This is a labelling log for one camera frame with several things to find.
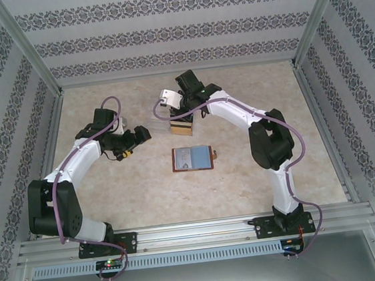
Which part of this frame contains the brown leather card holder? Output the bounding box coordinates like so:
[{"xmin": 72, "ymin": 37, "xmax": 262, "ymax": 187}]
[{"xmin": 169, "ymin": 143, "xmax": 221, "ymax": 175}]

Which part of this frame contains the gold card dark stripe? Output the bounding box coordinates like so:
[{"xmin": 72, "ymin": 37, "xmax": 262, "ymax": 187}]
[{"xmin": 169, "ymin": 121, "xmax": 195, "ymax": 139}]

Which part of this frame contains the clear acrylic card stand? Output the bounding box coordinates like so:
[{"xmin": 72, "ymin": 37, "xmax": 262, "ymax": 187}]
[{"xmin": 144, "ymin": 107, "xmax": 197, "ymax": 142}]

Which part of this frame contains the small circuit board green light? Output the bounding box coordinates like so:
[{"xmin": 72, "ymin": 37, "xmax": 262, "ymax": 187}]
[{"xmin": 95, "ymin": 258, "xmax": 124, "ymax": 272}]

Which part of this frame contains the aluminium side rail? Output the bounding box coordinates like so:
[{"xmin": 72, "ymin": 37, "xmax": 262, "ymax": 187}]
[
  {"xmin": 13, "ymin": 92, "xmax": 79, "ymax": 242},
  {"xmin": 290, "ymin": 56, "xmax": 361, "ymax": 211}
]

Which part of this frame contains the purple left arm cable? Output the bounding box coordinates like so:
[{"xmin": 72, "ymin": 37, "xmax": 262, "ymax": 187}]
[{"xmin": 44, "ymin": 95, "xmax": 141, "ymax": 281}]

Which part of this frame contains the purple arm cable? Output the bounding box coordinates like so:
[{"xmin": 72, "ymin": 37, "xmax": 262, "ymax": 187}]
[
  {"xmin": 44, "ymin": 95, "xmax": 141, "ymax": 281},
  {"xmin": 152, "ymin": 83, "xmax": 330, "ymax": 271}
]

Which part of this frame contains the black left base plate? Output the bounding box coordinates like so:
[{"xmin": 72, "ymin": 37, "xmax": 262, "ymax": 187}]
[{"xmin": 76, "ymin": 231, "xmax": 140, "ymax": 260}]

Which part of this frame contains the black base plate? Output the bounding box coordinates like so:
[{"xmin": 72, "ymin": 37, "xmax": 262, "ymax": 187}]
[
  {"xmin": 252, "ymin": 210, "xmax": 316, "ymax": 241},
  {"xmin": 76, "ymin": 231, "xmax": 140, "ymax": 260}
]

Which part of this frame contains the long aluminium mounting rail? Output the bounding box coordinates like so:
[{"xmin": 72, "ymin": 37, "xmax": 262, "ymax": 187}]
[{"xmin": 15, "ymin": 200, "xmax": 375, "ymax": 266}]

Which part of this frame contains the slotted grey cable duct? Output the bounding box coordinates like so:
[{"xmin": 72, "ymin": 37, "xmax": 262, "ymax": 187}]
[{"xmin": 30, "ymin": 240, "xmax": 284, "ymax": 281}]

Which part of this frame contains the aluminium corner post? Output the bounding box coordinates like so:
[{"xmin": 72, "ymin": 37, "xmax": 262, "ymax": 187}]
[
  {"xmin": 0, "ymin": 0, "xmax": 65, "ymax": 103},
  {"xmin": 283, "ymin": 0, "xmax": 360, "ymax": 70}
]

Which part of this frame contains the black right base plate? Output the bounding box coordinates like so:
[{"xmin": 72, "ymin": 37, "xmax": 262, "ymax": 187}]
[{"xmin": 252, "ymin": 210, "xmax": 316, "ymax": 241}]

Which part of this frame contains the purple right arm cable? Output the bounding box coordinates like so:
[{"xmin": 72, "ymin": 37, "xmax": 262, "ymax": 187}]
[{"xmin": 152, "ymin": 83, "xmax": 330, "ymax": 271}]

